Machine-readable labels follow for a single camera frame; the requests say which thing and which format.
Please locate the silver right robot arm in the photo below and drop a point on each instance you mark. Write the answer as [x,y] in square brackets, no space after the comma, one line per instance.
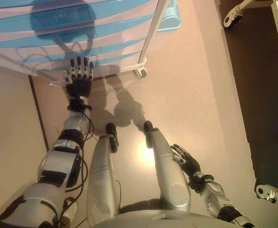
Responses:
[212,194]

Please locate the light blue lid waste bin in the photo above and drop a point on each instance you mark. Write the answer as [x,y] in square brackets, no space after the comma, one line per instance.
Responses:
[171,16]

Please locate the grey robot torso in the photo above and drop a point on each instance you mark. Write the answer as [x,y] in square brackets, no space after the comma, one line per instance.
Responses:
[165,221]

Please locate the silver robot leg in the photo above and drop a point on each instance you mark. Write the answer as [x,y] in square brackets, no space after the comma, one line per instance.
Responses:
[169,171]
[102,173]

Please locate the silver right robot leg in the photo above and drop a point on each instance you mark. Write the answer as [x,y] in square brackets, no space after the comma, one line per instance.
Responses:
[169,171]

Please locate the grey cart caster wheel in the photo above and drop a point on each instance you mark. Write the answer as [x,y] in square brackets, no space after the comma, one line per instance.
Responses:
[141,72]

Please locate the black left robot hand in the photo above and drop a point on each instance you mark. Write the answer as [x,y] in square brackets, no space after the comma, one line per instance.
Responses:
[78,86]

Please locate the white bed caster wheel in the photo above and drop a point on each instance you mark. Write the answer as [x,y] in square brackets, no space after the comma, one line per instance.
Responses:
[264,192]
[231,20]

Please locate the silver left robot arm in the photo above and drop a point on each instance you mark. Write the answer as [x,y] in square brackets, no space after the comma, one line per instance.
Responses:
[56,161]

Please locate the blue front cart drawer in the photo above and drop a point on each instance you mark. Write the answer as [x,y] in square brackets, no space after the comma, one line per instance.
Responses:
[129,6]
[129,20]
[122,57]
[129,32]
[124,46]

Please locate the white person shoe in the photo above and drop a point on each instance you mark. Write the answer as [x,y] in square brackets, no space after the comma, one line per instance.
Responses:
[70,211]

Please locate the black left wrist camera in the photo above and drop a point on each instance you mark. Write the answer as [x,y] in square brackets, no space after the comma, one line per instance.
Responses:
[78,105]

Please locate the silver left robot leg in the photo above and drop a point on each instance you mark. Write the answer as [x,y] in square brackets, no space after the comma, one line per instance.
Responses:
[102,173]

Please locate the white medical cart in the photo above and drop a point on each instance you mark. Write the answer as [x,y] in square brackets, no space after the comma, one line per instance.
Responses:
[120,38]

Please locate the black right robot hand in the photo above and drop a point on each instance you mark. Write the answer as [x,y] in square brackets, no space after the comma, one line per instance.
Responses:
[190,164]

